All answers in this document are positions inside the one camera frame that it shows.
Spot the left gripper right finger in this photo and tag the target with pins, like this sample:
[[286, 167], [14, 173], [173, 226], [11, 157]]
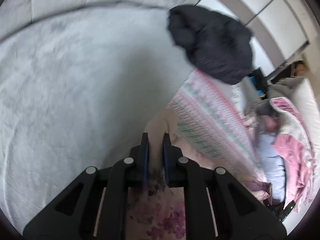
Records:
[[173, 169]]

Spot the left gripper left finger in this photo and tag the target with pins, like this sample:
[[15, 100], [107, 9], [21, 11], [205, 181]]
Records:
[[140, 154]]

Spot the pink floral beige garment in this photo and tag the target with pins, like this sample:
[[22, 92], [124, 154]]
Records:
[[156, 211]]

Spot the pink striped knit garment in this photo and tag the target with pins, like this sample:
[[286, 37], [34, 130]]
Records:
[[215, 132]]

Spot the grey fleece bed cover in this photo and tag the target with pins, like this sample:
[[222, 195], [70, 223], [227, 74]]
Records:
[[77, 90]]

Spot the light blue garment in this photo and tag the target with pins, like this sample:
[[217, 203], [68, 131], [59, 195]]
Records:
[[273, 166]]

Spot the pink white floral blanket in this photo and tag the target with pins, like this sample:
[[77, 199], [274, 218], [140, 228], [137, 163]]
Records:
[[293, 145]]

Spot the black puffy jacket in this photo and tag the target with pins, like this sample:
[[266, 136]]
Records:
[[214, 43]]

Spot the white folded duvet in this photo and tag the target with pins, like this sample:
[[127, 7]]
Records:
[[298, 90]]

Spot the white sliding door wardrobe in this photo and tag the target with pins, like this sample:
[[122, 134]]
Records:
[[278, 34]]

